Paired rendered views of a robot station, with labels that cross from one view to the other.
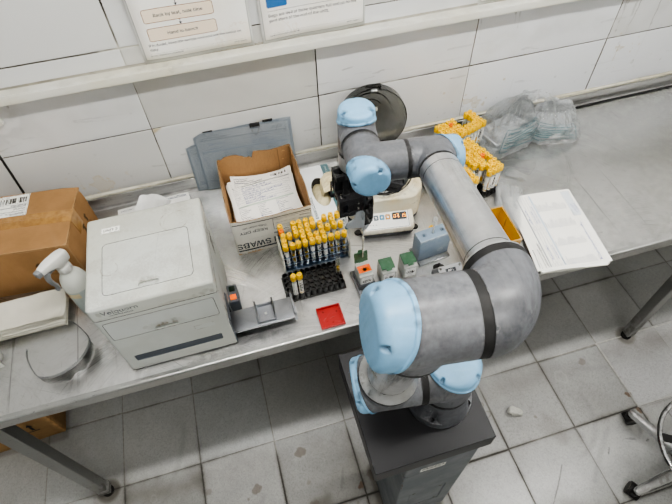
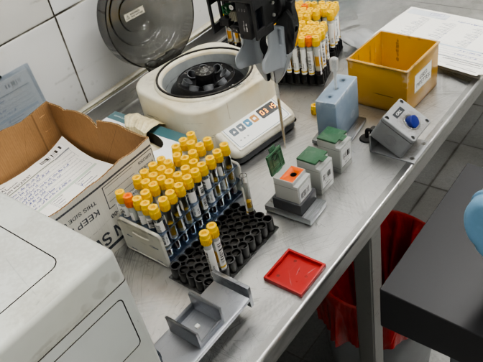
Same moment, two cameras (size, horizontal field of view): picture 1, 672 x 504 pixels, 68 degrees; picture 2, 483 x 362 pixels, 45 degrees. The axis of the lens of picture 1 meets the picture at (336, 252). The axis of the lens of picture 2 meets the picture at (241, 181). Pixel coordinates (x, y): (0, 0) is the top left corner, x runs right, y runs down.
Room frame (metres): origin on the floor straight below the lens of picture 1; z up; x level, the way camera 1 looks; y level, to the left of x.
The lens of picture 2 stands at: (0.20, 0.38, 1.55)
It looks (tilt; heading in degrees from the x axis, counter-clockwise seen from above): 39 degrees down; 329
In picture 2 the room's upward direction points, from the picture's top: 12 degrees counter-clockwise
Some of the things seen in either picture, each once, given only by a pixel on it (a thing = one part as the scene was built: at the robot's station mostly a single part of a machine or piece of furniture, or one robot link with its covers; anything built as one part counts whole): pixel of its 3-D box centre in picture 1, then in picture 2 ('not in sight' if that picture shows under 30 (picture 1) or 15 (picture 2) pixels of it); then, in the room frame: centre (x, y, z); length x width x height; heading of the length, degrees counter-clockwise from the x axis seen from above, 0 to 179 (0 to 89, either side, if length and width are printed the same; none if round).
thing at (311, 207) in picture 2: (363, 280); (295, 200); (0.80, -0.08, 0.89); 0.09 x 0.05 x 0.04; 16
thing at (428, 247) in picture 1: (431, 243); (338, 110); (0.90, -0.28, 0.92); 0.10 x 0.07 x 0.10; 111
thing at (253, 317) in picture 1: (257, 314); (185, 336); (0.68, 0.22, 0.92); 0.21 x 0.07 x 0.05; 104
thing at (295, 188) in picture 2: (363, 274); (292, 188); (0.80, -0.08, 0.92); 0.05 x 0.04 x 0.06; 16
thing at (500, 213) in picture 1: (487, 237); (392, 72); (0.91, -0.45, 0.93); 0.13 x 0.13 x 0.10; 12
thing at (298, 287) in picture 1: (312, 272); (218, 227); (0.81, 0.07, 0.93); 0.17 x 0.09 x 0.11; 105
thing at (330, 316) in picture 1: (330, 316); (295, 271); (0.69, 0.02, 0.88); 0.07 x 0.07 x 0.01; 14
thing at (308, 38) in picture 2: not in sight; (310, 59); (1.08, -0.38, 0.93); 0.02 x 0.02 x 0.11
